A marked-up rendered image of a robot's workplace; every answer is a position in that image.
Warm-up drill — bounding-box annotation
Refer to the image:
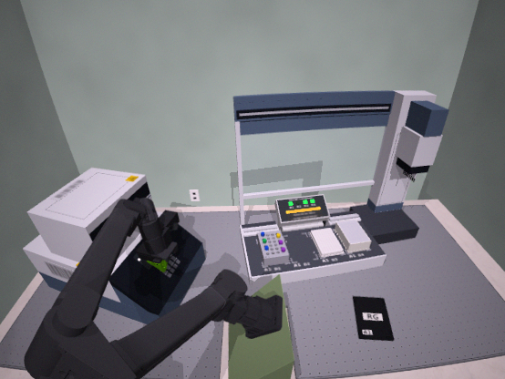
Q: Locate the white rectangular block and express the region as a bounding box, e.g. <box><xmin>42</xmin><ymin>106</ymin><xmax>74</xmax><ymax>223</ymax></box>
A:
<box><xmin>335</xmin><ymin>220</ymin><xmax>371</xmax><ymax>253</ymax></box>

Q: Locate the black rectangular pad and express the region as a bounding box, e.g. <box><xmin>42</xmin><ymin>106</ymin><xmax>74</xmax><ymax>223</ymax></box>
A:
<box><xmin>353</xmin><ymin>296</ymin><xmax>394</xmax><ymax>341</ymax></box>

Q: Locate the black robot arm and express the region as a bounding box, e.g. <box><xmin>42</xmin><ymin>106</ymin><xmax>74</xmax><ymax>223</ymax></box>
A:
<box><xmin>24</xmin><ymin>198</ymin><xmax>283</xmax><ymax>379</ymax></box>

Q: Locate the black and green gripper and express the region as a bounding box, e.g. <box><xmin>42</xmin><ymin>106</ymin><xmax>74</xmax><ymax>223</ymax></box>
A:
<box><xmin>136</xmin><ymin>232</ymin><xmax>178</xmax><ymax>272</ymax></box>

